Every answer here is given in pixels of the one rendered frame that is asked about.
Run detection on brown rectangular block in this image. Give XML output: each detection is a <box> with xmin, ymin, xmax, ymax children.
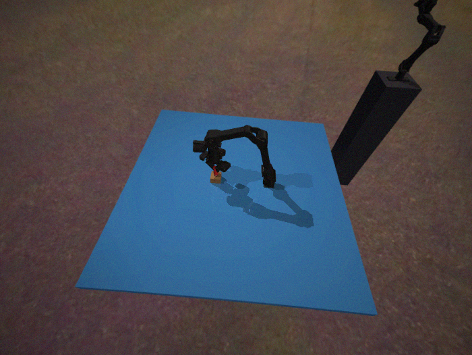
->
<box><xmin>210</xmin><ymin>171</ymin><xmax>221</xmax><ymax>184</ymax></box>

